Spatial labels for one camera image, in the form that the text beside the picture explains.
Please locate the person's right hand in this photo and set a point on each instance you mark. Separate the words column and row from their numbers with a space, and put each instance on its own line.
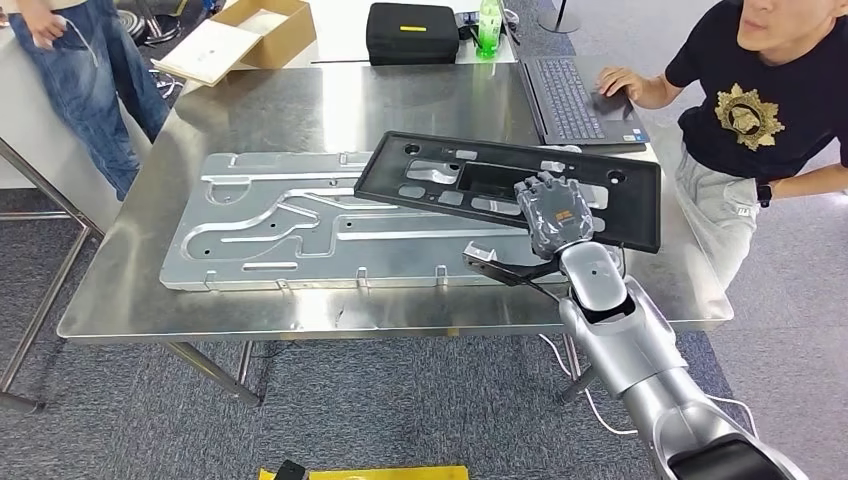
column 619, row 83

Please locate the person's hand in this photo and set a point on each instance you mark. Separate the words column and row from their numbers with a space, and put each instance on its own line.
column 45, row 28

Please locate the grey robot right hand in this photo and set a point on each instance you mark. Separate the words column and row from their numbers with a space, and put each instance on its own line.
column 556, row 212

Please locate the black plastic panel part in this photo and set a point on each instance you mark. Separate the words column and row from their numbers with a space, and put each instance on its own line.
column 639, row 218

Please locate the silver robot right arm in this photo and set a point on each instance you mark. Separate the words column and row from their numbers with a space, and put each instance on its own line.
column 629, row 358

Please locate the person's left forearm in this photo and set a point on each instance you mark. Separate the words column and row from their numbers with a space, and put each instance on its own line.
column 808, row 182

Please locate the person's right forearm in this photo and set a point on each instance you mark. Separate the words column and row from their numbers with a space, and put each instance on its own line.
column 659, row 93

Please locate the steel workbench table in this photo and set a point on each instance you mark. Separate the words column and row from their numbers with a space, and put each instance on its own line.
column 298, row 106

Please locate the grey laptop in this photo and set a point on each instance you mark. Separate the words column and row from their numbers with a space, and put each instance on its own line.
column 563, row 99

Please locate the pole stand with round base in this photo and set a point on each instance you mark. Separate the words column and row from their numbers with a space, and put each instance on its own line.
column 560, row 23

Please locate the person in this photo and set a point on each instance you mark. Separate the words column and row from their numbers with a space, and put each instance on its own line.
column 93, row 99
column 815, row 79

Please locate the chrome round stand base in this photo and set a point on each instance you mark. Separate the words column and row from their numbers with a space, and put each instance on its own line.
column 146, row 20

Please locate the green drink bottle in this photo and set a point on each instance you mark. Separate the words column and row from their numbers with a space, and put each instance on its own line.
column 489, row 30

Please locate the open cardboard box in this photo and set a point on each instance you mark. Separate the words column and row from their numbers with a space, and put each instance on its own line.
column 218, row 50

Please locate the black wristwatch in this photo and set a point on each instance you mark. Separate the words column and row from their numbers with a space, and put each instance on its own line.
column 764, row 194

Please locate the steel side table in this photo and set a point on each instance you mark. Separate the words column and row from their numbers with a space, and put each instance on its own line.
column 40, row 216

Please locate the black zip case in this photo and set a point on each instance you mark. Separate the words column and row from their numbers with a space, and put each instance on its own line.
column 411, row 40

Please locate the large stamped metal panel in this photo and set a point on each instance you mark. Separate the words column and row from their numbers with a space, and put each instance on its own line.
column 265, row 258

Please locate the black robot foot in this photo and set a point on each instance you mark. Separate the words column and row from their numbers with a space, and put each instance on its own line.
column 289, row 472

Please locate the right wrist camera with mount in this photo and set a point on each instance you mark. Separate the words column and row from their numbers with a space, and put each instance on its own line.
column 480, row 252

